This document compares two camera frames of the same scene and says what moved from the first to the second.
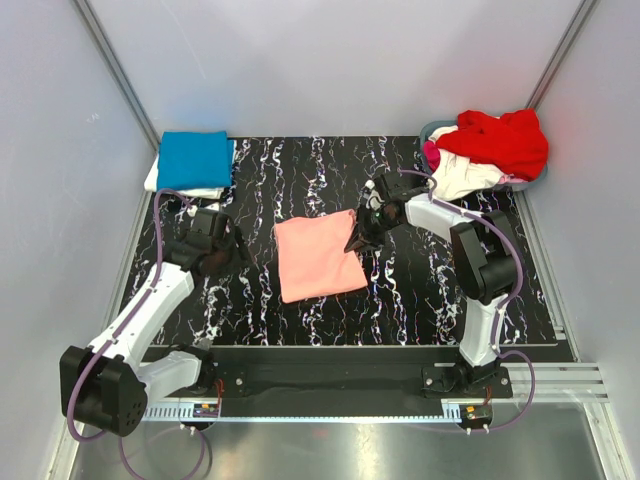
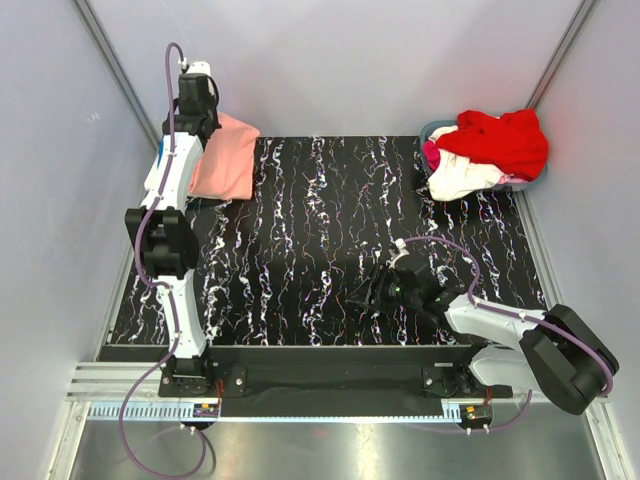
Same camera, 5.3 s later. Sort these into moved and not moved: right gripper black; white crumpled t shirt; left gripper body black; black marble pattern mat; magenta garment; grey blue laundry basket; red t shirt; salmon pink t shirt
Moved: salmon pink t shirt; left gripper body black; right gripper black
Not moved: grey blue laundry basket; red t shirt; black marble pattern mat; magenta garment; white crumpled t shirt
